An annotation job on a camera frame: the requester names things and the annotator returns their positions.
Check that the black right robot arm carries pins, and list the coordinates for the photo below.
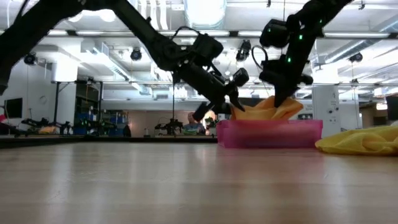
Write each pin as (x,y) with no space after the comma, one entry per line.
(304,31)

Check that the orange microfiber towel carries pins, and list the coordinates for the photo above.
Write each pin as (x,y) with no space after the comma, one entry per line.
(267,112)

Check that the red foam tube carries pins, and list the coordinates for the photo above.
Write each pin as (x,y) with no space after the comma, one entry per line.
(2,119)

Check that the yellow microfiber towel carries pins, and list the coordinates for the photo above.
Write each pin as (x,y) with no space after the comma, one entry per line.
(357,141)

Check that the black metal stand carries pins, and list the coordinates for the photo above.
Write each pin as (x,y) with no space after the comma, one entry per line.
(57,99)

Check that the pink plastic tray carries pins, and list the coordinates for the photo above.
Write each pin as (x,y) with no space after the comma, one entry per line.
(267,133)

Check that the person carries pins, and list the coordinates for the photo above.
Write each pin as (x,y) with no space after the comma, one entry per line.
(192,126)

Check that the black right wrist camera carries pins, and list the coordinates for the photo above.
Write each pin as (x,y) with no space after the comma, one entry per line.
(269,73)

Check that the small green potted plant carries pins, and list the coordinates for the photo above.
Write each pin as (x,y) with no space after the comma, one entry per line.
(211,121)

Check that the black metal rig frame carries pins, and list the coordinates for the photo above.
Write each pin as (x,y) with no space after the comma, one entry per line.
(93,141)

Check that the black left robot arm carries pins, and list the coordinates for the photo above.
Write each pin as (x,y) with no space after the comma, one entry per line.
(140,28)

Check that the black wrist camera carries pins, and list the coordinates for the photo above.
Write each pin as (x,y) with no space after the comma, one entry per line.
(241,77)
(269,73)

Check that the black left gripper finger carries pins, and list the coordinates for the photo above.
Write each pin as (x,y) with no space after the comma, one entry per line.
(237,99)
(223,109)

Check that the silver ceiling air duct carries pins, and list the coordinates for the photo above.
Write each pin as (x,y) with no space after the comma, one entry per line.
(203,12)

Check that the black ceiling spotlight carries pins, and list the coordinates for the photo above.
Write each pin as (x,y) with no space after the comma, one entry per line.
(356,57)
(30,59)
(244,51)
(136,55)

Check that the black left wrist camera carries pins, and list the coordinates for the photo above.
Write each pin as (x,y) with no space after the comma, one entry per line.
(241,77)

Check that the black overhead beam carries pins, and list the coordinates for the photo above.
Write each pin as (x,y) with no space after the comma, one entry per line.
(93,32)

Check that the black monitor screen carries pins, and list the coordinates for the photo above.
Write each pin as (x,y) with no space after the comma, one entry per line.
(14,109)
(392,107)

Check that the white round pillar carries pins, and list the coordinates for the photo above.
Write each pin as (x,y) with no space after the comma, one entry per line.
(326,109)

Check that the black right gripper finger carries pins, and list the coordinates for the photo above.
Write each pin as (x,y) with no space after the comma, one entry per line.
(283,99)

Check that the black workstation robot arm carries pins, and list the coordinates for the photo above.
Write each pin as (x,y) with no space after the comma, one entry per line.
(169,126)
(46,124)
(7,129)

